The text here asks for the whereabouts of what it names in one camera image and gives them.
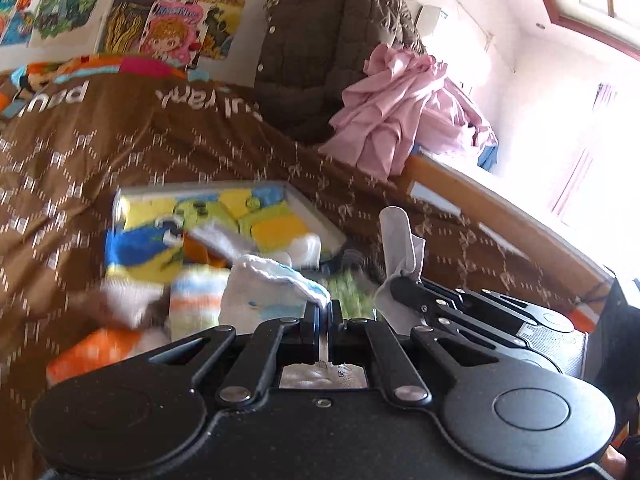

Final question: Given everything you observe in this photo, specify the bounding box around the white and orange carton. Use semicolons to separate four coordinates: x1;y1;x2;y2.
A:
46;326;171;387

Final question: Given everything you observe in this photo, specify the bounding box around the blue and yellow sock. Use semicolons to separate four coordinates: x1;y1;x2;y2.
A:
104;227;187;283

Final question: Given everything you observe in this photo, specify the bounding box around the grey cartoon print tin box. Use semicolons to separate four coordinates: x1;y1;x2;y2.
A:
112;181;347;272

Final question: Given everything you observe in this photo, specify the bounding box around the white orange blue striped sock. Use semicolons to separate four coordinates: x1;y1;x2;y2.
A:
169;266;232;343

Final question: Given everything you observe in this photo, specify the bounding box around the brown wooden frame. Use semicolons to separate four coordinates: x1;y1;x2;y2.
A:
524;0;640;57

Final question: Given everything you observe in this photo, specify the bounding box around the bag of green beads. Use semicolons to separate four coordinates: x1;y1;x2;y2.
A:
322;266;377;322

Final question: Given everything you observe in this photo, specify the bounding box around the white sock with blue trim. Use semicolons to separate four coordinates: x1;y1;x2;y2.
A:
219;254;332;335

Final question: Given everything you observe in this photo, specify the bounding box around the plain white sock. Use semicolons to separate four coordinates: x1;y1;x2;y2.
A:
375;206;427;313

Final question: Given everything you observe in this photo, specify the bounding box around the pink curtain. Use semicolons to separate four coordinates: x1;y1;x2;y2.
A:
549;81;618;222

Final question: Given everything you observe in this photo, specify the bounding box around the wooden bed frame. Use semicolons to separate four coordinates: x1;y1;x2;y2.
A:
399;151;617;287

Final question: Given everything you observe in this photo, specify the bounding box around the brown printed blanket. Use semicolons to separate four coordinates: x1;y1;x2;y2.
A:
0;52;617;480

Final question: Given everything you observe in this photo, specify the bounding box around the brown quilted jacket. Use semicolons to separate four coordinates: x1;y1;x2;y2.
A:
253;0;426;145

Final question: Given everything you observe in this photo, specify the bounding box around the group of colourful wall drawings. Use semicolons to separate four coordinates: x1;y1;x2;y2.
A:
0;0;417;69

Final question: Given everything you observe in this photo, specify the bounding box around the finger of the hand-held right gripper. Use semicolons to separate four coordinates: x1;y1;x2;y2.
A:
421;279;552;324
389;278;532;357

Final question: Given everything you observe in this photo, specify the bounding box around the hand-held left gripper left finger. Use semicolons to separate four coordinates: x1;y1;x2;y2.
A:
131;302;322;407

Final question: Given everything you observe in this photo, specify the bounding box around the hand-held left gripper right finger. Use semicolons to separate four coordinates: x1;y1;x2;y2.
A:
327;300;502;407

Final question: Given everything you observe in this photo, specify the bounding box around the pink cloth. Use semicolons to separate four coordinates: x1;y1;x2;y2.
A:
318;42;500;182

